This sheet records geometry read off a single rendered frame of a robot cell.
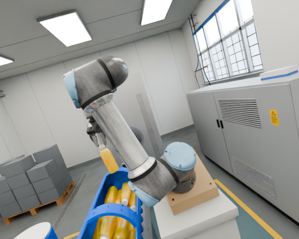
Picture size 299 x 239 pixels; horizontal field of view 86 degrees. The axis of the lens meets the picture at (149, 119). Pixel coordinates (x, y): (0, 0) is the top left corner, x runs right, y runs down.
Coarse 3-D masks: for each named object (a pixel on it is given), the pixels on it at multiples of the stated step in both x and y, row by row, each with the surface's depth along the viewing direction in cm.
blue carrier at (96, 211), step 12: (120, 168) 115; (108, 180) 117; (120, 180) 118; (96, 204) 100; (108, 204) 77; (120, 204) 77; (96, 216) 71; (120, 216) 72; (132, 216) 75; (84, 228) 68
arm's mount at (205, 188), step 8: (200, 160) 79; (200, 168) 76; (200, 176) 74; (208, 176) 74; (200, 184) 72; (208, 184) 71; (192, 192) 70; (200, 192) 70; (208, 192) 70; (216, 192) 71; (168, 200) 69; (176, 200) 69; (184, 200) 68; (192, 200) 69; (200, 200) 70; (208, 200) 70; (176, 208) 68; (184, 208) 69
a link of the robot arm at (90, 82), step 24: (72, 72) 50; (96, 72) 51; (72, 96) 49; (96, 96) 50; (96, 120) 54; (120, 120) 54; (120, 144) 53; (144, 168) 53; (144, 192) 52; (168, 192) 56
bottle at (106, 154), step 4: (104, 148) 103; (100, 152) 102; (104, 152) 101; (108, 152) 102; (104, 156) 101; (108, 156) 101; (112, 156) 104; (104, 160) 102; (108, 160) 101; (112, 160) 103; (108, 164) 102; (112, 164) 102; (116, 164) 105; (108, 168) 103; (112, 168) 102; (116, 168) 104; (112, 172) 103
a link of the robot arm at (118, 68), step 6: (102, 60) 53; (108, 60) 53; (114, 60) 54; (120, 60) 57; (108, 66) 52; (114, 66) 53; (120, 66) 55; (126, 66) 60; (114, 72) 53; (120, 72) 55; (126, 72) 59; (114, 78) 54; (120, 78) 56; (126, 78) 61; (120, 84) 59; (114, 90) 95
